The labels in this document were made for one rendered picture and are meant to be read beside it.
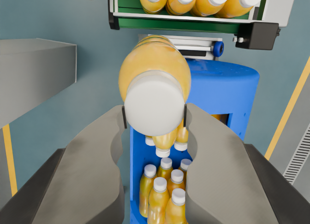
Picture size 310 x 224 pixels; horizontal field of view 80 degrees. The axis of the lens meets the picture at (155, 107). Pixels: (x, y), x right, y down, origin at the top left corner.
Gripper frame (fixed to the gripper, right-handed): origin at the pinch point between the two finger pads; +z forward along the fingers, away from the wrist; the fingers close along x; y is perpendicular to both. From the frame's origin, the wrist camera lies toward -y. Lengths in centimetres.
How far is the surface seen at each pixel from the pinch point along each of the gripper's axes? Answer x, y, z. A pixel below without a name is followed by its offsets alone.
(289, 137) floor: 123, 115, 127
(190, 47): 8.4, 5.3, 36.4
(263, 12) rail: 29, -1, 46
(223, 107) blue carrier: 11.6, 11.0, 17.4
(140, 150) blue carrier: -6.2, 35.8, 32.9
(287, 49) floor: 103, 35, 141
